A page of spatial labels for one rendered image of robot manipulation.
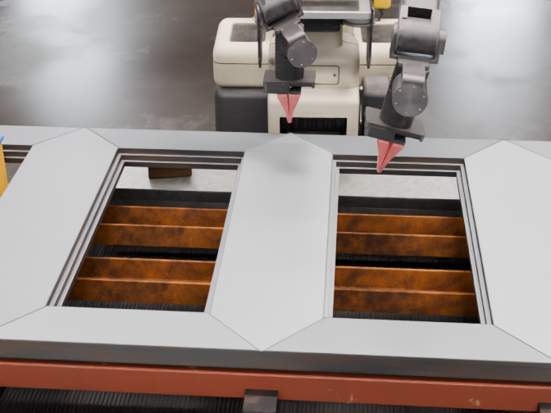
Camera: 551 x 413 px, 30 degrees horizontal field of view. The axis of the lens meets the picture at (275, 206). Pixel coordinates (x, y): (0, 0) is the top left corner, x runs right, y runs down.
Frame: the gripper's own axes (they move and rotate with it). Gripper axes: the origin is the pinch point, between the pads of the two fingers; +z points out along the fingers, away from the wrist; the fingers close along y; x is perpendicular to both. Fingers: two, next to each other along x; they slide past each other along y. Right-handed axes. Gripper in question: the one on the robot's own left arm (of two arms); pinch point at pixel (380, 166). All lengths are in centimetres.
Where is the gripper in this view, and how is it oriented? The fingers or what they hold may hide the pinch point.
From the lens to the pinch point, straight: 180.2
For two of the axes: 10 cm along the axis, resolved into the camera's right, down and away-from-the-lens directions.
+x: 0.7, -4.9, 8.7
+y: 9.7, 2.4, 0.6
